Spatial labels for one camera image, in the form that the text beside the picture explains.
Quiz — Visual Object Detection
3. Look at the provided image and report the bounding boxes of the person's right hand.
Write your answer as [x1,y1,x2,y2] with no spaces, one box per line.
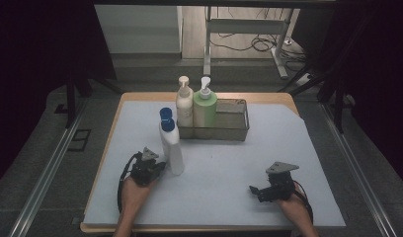
[278,187,314,228]

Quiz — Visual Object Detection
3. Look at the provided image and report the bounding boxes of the person's left hand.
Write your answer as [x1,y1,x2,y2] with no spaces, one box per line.
[121,176,158,211]

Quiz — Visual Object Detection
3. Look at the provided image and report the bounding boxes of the aluminium floor rail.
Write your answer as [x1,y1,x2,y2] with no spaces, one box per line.
[8,98,89,237]
[320,102,390,237]

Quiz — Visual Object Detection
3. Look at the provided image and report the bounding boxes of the grey metal mesh basket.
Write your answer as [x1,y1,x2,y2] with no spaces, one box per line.
[175,96,250,142]

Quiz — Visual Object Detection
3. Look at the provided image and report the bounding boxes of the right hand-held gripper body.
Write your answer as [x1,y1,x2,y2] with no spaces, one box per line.
[266,161,300,201]

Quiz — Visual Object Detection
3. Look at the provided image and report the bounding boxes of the white table sheet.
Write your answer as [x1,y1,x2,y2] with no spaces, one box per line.
[83,100,347,228]

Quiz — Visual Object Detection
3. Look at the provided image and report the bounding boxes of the dark curtain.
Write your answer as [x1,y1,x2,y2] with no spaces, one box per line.
[291,0,403,192]
[0,0,118,187]

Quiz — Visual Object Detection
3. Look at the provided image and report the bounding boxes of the black stand legs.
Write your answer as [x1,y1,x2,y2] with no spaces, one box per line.
[278,63,347,134]
[65,70,123,129]

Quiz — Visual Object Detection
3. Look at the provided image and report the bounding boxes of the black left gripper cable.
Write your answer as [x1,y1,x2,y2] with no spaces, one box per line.
[117,152,143,215]

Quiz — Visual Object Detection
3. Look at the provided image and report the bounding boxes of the green bottle with white pump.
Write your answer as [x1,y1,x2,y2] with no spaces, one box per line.
[193,76,218,128]

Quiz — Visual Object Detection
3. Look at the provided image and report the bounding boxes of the white bottle with blue pump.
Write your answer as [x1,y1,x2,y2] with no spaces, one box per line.
[158,107,186,176]

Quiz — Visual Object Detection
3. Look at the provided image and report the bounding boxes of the white cabinet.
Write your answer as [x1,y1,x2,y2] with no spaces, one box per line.
[94,4,184,54]

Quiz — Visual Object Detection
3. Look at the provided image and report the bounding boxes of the cream pump bottle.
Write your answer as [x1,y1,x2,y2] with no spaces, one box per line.
[175,75,195,127]

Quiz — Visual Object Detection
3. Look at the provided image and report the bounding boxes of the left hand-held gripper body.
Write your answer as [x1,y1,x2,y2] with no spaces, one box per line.
[129,146,161,186]

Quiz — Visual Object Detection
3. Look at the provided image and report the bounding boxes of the white metal desk frame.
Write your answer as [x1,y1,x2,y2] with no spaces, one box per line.
[202,6,289,80]

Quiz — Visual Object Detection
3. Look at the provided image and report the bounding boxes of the black floor cables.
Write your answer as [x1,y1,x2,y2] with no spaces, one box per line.
[208,8,307,72]

